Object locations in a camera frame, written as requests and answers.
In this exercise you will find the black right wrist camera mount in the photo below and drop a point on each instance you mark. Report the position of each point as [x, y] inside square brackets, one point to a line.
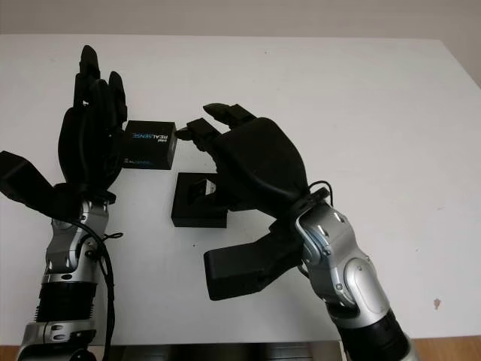
[233, 270]

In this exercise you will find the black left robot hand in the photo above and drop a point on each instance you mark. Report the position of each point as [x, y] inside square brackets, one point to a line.
[86, 150]

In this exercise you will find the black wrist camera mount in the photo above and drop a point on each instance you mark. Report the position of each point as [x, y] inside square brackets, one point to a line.
[233, 270]
[22, 176]

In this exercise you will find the black box base with insert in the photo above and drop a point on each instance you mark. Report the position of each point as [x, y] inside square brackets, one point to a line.
[188, 220]

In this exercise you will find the black robot torso panel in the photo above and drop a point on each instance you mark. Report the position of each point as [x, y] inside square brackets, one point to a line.
[225, 353]

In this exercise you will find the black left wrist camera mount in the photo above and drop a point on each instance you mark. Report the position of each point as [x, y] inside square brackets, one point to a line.
[22, 176]

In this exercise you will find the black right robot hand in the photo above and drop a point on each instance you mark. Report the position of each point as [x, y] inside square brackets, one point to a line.
[259, 161]

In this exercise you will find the black RealSense box lid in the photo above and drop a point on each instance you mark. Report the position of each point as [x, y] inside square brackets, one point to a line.
[165, 154]

